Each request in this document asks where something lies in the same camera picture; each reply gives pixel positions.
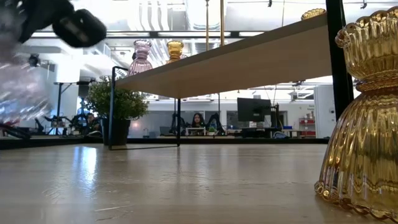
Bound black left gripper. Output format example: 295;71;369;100
18;0;106;48

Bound amber glass candle holder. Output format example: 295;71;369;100
313;6;398;223
165;40;185;65
300;7;327;21

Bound green potted plant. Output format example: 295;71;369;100
85;76;149;147

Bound person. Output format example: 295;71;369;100
189;112;206;129
83;112;102;134

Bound black robot arms with table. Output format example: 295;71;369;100
34;113;91;136

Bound wooden riser shelf black legs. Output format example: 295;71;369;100
108;0;355;151

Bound black desk monitor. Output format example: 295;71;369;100
236;97;273;123

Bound shelf with red boxes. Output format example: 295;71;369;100
298;116;317;138

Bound white cabinet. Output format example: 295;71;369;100
313;84;338;139

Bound black ceiling camera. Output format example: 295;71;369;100
26;53;41;68

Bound black stand frame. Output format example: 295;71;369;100
53;79;94;135

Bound white box frame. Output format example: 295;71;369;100
185;126;206;137

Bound black aluminium table frame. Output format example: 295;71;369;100
0;136;330;151

